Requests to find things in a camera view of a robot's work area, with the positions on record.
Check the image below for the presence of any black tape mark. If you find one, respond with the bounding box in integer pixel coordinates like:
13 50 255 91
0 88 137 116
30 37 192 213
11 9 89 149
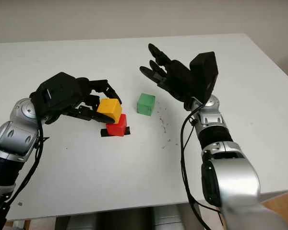
100 126 132 138

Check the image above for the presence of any red cube block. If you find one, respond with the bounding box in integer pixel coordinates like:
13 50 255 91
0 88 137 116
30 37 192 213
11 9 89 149
106 114 128 137

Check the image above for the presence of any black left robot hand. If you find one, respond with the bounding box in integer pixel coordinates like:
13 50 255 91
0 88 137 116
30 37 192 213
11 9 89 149
69 77 122 125

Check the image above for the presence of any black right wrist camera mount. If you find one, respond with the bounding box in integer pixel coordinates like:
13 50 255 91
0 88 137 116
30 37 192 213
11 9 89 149
189 51 218 104

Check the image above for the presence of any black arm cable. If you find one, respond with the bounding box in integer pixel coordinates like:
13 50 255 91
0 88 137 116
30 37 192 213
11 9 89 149
0 112 50 230
180 98 228 230

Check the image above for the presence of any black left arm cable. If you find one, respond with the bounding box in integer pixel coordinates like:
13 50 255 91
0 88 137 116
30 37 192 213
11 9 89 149
0 112 50 230

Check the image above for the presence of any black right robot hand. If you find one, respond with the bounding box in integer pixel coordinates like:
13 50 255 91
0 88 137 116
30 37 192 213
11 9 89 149
139 43 207 111

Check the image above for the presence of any grey robot body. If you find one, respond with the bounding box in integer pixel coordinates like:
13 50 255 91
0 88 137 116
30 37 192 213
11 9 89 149
55 203 202 230

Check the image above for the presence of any yellow cube block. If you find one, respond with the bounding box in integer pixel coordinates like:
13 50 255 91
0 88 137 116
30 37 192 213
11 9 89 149
96 98 123 120

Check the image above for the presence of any green cube block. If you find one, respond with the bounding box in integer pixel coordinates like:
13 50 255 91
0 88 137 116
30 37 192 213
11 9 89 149
136 93 156 116

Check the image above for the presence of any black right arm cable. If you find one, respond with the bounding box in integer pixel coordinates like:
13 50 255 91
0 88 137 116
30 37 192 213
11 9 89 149
180 98 228 230

